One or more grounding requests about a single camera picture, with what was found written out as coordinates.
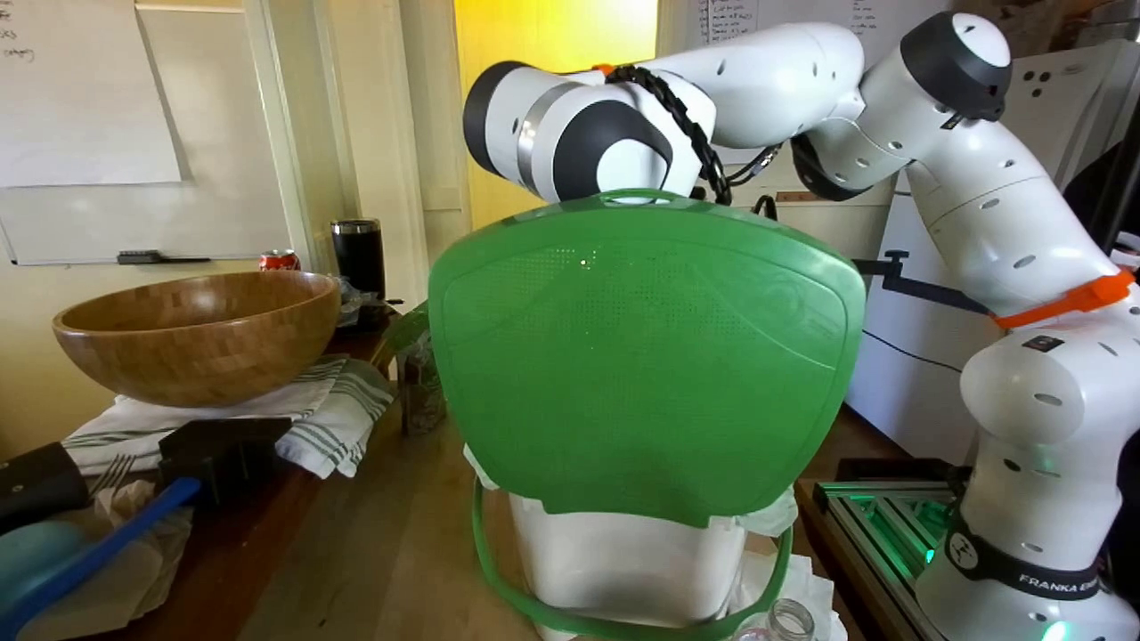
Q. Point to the crumpled white tissue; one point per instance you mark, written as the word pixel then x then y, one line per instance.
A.
pixel 822 594

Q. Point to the red drink can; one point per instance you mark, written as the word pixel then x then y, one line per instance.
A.
pixel 282 261

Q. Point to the large wooden bowl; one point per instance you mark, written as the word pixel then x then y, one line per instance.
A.
pixel 189 339

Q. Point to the pale green bin liner bag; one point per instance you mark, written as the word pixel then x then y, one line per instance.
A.
pixel 770 517

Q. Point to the black whiteboard marker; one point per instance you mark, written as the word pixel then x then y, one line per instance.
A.
pixel 163 259

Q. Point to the yellow door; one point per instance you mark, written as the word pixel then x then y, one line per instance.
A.
pixel 557 37

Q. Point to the striped white dish towel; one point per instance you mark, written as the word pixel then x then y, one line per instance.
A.
pixel 334 416

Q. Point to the white paper sheet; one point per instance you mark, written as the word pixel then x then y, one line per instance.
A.
pixel 759 13

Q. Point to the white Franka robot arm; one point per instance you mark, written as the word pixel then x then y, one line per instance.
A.
pixel 1044 393

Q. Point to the crumpled white cloth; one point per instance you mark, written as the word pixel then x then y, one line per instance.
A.
pixel 131 583

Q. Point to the black flat object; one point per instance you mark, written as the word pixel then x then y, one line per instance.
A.
pixel 42 482

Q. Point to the teal rounded object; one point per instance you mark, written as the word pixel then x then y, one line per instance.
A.
pixel 31 556

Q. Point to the black mug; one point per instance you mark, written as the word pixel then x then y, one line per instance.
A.
pixel 357 253

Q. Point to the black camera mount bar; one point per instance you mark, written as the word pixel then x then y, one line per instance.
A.
pixel 937 290

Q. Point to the black brush head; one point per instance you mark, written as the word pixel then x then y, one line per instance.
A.
pixel 220 456

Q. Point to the white bin with green lid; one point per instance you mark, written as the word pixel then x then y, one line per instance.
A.
pixel 643 356

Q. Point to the white wall whiteboard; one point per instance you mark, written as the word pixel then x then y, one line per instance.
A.
pixel 215 144

